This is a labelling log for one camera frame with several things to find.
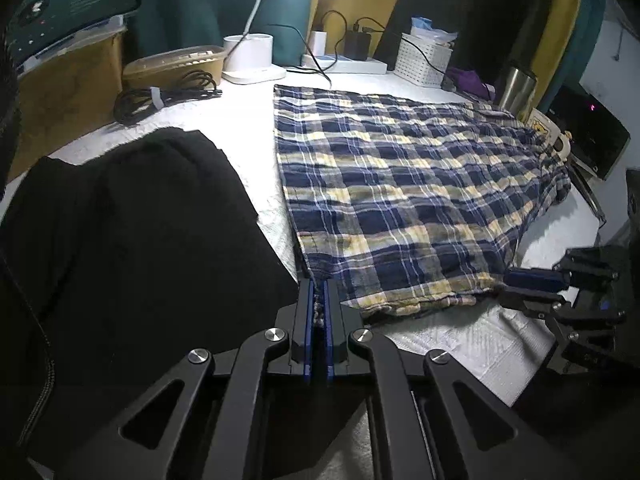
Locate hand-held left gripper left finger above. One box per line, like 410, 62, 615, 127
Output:
60, 280, 317, 480

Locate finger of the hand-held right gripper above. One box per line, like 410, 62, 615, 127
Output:
504, 250, 618, 293
500, 288, 626, 326

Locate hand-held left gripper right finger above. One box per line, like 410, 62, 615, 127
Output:
325, 280, 586, 480

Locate blue yellow plaid pants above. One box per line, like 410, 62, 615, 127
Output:
272, 84, 572, 318

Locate white cartoon mug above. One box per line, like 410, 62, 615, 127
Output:
527, 107, 573, 163

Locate black monitor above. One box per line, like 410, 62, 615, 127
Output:
547, 85, 631, 181

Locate black garment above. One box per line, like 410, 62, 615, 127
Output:
0, 127, 313, 401

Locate steel tumbler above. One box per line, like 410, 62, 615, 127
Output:
497, 60, 538, 116

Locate purple cloth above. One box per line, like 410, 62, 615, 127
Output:
445, 67, 493, 98

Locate white plastic basket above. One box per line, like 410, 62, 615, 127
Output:
395, 32, 453, 88

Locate white power strip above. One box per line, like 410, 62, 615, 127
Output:
301, 52, 388, 76

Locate teal curtain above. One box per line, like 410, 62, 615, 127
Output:
555, 0, 608, 106
127, 0, 321, 68

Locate white desk lamp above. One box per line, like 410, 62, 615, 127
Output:
221, 0, 287, 83

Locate black charger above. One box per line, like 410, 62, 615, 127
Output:
344, 30, 372, 61

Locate blue plastic bag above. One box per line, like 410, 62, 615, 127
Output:
410, 16, 458, 43

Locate beige plastic tray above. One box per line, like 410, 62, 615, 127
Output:
121, 45, 227, 92

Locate dark glass window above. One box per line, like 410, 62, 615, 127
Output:
380, 0, 546, 91

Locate cardboard box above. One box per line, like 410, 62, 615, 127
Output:
5, 27, 126, 181

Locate coiled black cable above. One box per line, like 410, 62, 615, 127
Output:
113, 70, 223, 125

